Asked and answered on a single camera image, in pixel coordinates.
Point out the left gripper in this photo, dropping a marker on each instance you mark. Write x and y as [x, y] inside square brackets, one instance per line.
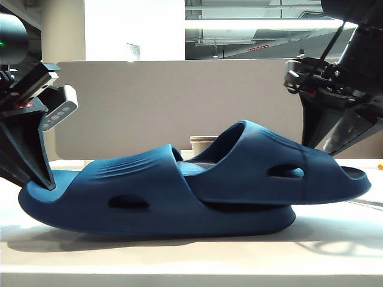
[27, 86]

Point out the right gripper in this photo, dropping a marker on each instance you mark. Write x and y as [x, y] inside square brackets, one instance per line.
[344, 86]

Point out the blue rubber slipper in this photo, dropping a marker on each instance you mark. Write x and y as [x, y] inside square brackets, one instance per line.
[149, 215]
[254, 167]

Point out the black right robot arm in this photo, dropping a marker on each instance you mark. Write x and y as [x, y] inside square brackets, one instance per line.
[365, 30]

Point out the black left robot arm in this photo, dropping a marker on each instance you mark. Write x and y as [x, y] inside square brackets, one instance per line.
[12, 39]

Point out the small yellow object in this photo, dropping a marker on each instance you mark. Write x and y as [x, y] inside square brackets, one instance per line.
[381, 165]

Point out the red ceiling sign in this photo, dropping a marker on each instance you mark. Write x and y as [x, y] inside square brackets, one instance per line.
[258, 48]

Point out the long ceiling light strip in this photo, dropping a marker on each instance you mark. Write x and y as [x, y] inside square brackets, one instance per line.
[254, 24]

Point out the beige paper cup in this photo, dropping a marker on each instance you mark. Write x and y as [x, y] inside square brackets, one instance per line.
[200, 145]

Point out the brown desk partition panel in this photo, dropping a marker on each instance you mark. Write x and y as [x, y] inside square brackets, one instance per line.
[179, 98]

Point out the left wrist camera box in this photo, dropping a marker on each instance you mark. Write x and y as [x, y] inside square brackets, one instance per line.
[61, 109]

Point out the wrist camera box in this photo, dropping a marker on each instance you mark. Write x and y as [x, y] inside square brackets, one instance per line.
[293, 74]
[61, 109]

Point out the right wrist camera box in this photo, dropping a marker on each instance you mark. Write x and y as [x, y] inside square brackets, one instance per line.
[293, 74]

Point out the metal wall plate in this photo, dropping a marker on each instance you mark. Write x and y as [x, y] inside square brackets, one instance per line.
[133, 53]

